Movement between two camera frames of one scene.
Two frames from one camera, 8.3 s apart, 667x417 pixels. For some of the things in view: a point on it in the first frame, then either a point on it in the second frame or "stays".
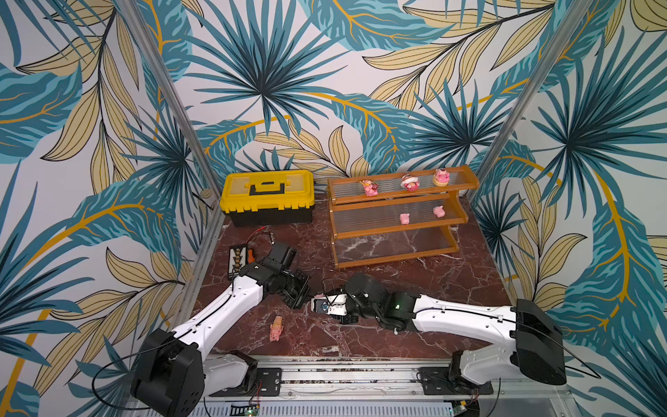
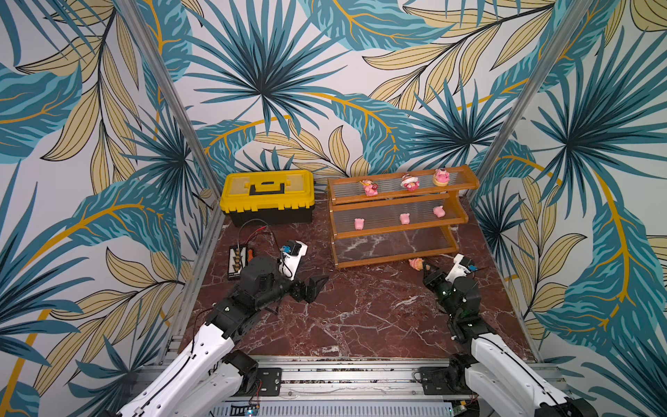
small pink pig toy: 439,211 stays
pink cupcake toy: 441,177 stays
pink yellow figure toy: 370,188 stays
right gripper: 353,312 -> 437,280
